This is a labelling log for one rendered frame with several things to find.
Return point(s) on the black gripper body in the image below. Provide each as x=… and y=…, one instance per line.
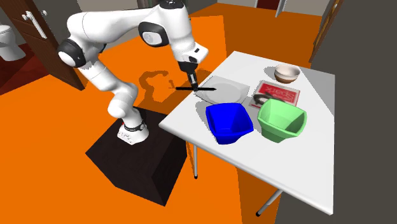
x=187, y=67

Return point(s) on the black slender utensil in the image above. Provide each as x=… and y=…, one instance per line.
x=206, y=89

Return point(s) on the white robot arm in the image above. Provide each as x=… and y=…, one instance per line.
x=102, y=28

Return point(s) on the grey square plate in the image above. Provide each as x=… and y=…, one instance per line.
x=221, y=90

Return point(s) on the blue square bowl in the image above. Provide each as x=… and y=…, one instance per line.
x=228, y=130

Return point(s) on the red magazine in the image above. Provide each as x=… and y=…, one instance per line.
x=276, y=91

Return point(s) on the brown and white round bowl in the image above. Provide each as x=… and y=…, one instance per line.
x=287, y=74

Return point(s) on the green square bowl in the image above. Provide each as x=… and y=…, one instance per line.
x=276, y=130

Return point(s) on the dark robot stand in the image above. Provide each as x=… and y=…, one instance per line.
x=136, y=167

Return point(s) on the white table with metal legs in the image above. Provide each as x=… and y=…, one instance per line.
x=279, y=167

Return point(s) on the light brown wooden door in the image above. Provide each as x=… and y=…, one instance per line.
x=324, y=28

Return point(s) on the white toilet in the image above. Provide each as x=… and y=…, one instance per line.
x=9, y=46

